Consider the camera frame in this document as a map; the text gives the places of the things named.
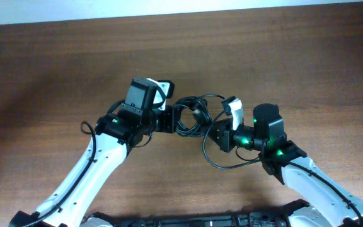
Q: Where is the black usb cable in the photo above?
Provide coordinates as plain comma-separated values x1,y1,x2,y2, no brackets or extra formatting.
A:
172,93,228,138

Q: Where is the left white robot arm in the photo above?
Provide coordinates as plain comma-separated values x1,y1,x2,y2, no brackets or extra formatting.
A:
9,77,175,226

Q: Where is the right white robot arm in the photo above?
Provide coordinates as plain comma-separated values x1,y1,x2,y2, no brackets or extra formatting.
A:
204,103,363,226

